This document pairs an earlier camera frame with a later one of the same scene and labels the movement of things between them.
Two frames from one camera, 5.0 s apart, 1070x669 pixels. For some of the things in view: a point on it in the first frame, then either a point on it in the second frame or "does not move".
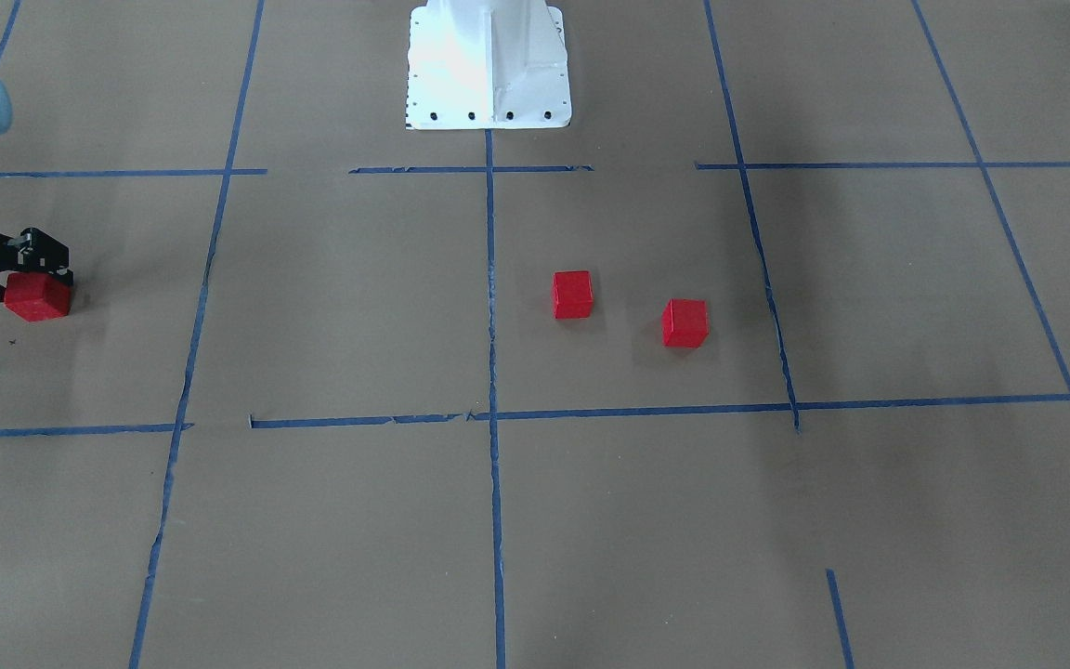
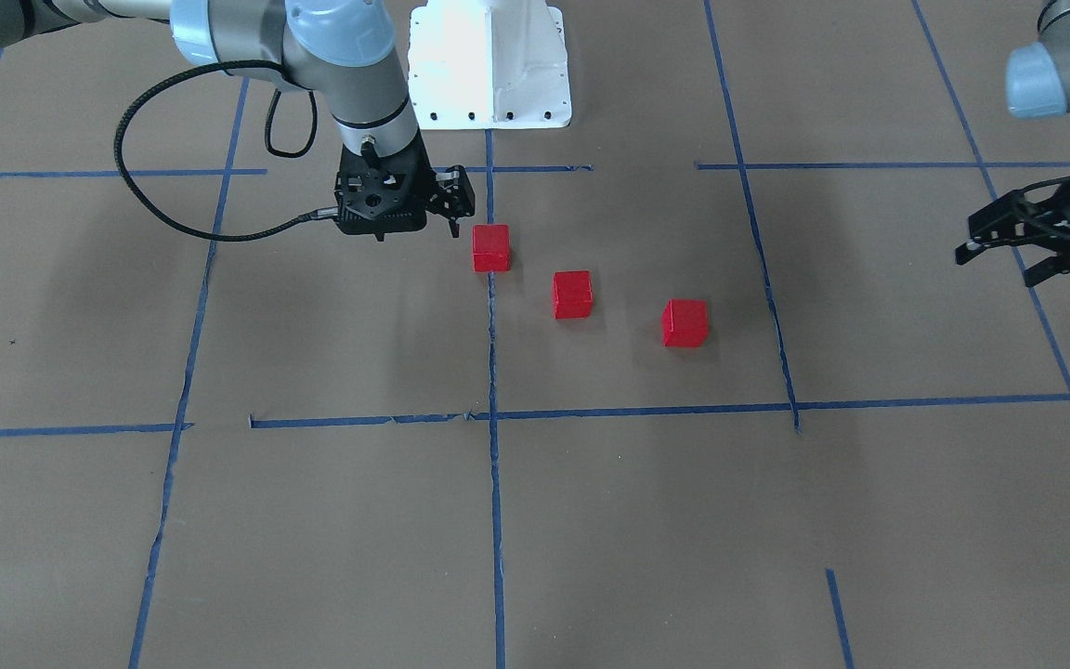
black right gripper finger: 32,251 → 463,202
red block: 685,322 does not move
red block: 572,295 does not move
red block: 36,296 → 491,247
